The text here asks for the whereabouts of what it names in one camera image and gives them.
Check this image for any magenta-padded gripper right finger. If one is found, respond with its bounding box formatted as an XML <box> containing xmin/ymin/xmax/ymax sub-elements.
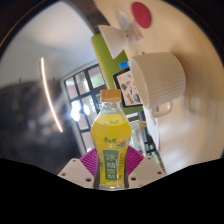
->
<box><xmin>125</xmin><ymin>145</ymin><xmax>168</xmax><ymax>190</ymax></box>

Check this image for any flat round red coaster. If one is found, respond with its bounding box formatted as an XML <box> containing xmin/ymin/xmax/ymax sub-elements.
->
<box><xmin>130</xmin><ymin>1</ymin><xmax>153</xmax><ymax>30</ymax></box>

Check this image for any black tablet with stickers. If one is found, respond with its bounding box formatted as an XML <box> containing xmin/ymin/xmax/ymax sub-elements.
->
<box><xmin>112</xmin><ymin>67</ymin><xmax>145</xmax><ymax>109</ymax></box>

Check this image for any white ribbed mug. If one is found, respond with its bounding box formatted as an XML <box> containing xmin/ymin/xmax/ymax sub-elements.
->
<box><xmin>127</xmin><ymin>51</ymin><xmax>187</xmax><ymax>118</ymax></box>

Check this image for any group of pendant lamps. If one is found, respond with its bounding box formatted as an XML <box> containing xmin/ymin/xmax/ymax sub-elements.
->
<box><xmin>69</xmin><ymin>99</ymin><xmax>92</xmax><ymax>123</ymax></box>

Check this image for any yellow drink bottle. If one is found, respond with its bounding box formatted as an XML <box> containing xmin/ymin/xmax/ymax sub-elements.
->
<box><xmin>90</xmin><ymin>88</ymin><xmax>132</xmax><ymax>190</ymax></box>

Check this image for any green upholstered bench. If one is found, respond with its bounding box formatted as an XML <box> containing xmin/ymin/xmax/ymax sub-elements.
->
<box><xmin>90</xmin><ymin>32</ymin><xmax>144</xmax><ymax>116</ymax></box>

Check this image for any long linear ceiling light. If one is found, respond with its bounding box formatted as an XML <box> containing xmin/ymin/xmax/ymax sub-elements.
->
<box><xmin>40</xmin><ymin>56</ymin><xmax>64</xmax><ymax>133</ymax></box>

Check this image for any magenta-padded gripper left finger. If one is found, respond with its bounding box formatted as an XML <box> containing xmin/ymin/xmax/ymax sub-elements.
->
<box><xmin>57</xmin><ymin>147</ymin><xmax>100</xmax><ymax>190</ymax></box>

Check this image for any black-framed window wall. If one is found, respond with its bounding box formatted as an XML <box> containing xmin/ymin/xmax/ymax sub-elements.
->
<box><xmin>60</xmin><ymin>63</ymin><xmax>158</xmax><ymax>158</ymax></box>

